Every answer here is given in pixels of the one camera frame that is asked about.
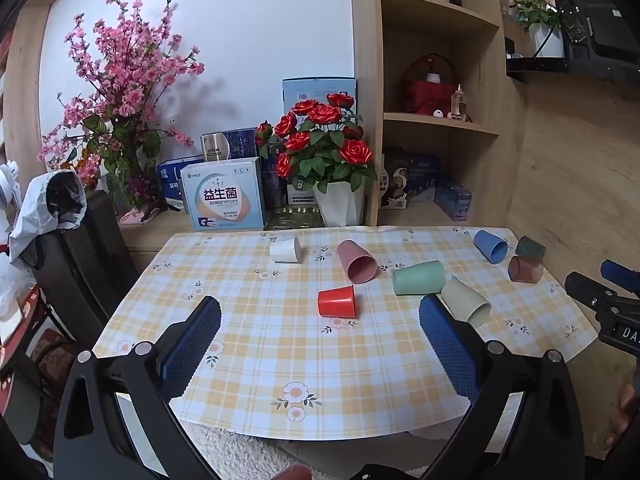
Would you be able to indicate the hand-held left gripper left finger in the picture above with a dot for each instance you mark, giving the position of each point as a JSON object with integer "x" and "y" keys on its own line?
{"x": 192, "y": 342}

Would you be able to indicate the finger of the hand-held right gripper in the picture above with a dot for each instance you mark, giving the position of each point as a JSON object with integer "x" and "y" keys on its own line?
{"x": 585, "y": 287}
{"x": 620, "y": 272}

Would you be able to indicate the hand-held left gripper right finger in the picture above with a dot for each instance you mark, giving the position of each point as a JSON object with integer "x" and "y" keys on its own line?
{"x": 450, "y": 347}

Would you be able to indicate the pale beige cup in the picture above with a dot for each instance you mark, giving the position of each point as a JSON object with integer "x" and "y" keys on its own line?
{"x": 464, "y": 300}

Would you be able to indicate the brown cup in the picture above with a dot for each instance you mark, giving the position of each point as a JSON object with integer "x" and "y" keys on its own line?
{"x": 524, "y": 269}

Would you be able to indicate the dark green cup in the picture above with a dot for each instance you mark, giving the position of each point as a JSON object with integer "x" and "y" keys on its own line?
{"x": 531, "y": 248}

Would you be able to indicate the mint green cup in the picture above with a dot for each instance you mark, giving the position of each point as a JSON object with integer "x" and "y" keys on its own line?
{"x": 418, "y": 278}

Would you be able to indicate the blue cup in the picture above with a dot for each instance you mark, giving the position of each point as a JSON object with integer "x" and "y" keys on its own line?
{"x": 489, "y": 245}

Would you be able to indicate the red cup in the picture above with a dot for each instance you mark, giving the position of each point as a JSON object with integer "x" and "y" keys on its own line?
{"x": 336, "y": 302}

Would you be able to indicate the pink cup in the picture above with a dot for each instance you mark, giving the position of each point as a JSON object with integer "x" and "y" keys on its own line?
{"x": 355, "y": 260}

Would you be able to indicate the white cup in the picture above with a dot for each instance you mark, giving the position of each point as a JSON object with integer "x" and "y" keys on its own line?
{"x": 284, "y": 250}

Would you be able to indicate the person's right hand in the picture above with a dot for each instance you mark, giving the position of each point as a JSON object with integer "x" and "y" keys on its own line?
{"x": 625, "y": 410}

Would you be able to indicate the cream shaggy rug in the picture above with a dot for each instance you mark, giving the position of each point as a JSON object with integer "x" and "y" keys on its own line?
{"x": 240, "y": 452}

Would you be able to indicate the yellow checked floral tablecloth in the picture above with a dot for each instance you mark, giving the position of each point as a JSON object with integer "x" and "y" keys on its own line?
{"x": 320, "y": 355}

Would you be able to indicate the black chair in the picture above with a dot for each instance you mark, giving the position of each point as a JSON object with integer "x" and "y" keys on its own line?
{"x": 82, "y": 260}

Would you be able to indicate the purple box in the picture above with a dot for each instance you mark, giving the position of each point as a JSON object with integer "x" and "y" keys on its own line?
{"x": 452, "y": 201}

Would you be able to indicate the white and blue carton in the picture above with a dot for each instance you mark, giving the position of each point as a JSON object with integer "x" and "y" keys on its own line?
{"x": 222, "y": 195}

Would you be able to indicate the gold metal tray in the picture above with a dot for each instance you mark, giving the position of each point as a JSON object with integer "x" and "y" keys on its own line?
{"x": 294, "y": 217}

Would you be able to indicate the blue milk carton box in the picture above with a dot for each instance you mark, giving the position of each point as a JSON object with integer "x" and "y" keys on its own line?
{"x": 172, "y": 180}

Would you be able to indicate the dark blue patterned box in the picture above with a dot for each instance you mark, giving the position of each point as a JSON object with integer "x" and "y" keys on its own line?
{"x": 272, "y": 185}

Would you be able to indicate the dark blue snack box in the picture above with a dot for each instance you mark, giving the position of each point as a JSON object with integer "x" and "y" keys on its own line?
{"x": 407, "y": 175}

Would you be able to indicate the white plastic bag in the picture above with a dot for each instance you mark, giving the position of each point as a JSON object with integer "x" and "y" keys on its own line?
{"x": 11, "y": 290}

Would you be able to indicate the box with flask picture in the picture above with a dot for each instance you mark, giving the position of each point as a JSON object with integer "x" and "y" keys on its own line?
{"x": 225, "y": 146}

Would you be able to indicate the grey white jacket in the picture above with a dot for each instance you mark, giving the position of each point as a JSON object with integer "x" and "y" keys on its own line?
{"x": 42, "y": 210}

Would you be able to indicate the clear perfume bottle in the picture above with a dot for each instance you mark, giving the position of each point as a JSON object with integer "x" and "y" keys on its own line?
{"x": 459, "y": 105}

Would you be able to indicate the red rose plant white pot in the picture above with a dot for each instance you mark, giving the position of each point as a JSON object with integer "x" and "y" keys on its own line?
{"x": 325, "y": 160}

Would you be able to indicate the white desk fan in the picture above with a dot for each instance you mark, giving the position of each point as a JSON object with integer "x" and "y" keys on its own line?
{"x": 7, "y": 185}

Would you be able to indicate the pink blossom artificial plant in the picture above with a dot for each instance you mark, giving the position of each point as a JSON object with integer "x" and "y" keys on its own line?
{"x": 117, "y": 105}

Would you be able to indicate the peach flowers white pot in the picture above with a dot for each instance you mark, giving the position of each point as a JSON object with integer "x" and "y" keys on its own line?
{"x": 540, "y": 15}

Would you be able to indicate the wooden shelf unit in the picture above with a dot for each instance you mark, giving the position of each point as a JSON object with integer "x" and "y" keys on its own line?
{"x": 435, "y": 60}

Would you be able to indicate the tall light blue box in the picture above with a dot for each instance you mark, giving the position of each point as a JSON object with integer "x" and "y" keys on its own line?
{"x": 310, "y": 91}

